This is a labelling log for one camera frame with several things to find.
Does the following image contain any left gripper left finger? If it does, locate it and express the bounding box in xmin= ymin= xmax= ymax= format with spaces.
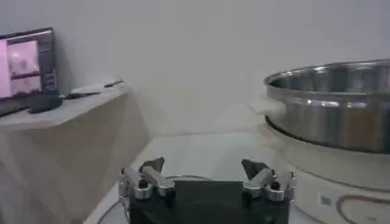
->
xmin=118 ymin=156 xmax=176 ymax=201

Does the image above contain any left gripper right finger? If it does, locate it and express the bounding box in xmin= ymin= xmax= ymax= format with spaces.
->
xmin=241 ymin=158 xmax=298 ymax=202

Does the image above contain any white cooker base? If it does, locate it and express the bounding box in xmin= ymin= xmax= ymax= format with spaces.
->
xmin=258 ymin=121 xmax=390 ymax=224

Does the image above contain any beige desk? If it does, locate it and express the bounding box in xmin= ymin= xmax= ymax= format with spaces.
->
xmin=0 ymin=81 xmax=151 ymax=224

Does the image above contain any steel steamer pot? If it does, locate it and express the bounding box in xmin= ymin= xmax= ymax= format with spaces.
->
xmin=263 ymin=58 xmax=390 ymax=155

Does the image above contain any black pen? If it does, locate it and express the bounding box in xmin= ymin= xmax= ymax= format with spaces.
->
xmin=102 ymin=79 xmax=126 ymax=89

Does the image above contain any black monitor stand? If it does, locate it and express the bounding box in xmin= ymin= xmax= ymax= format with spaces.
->
xmin=27 ymin=89 xmax=64 ymax=114

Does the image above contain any computer monitor with pink screen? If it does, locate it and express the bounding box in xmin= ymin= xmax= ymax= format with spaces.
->
xmin=0 ymin=27 xmax=59 ymax=102

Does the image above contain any white steamer handle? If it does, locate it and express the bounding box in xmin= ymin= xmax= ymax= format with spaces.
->
xmin=247 ymin=96 xmax=288 ymax=118

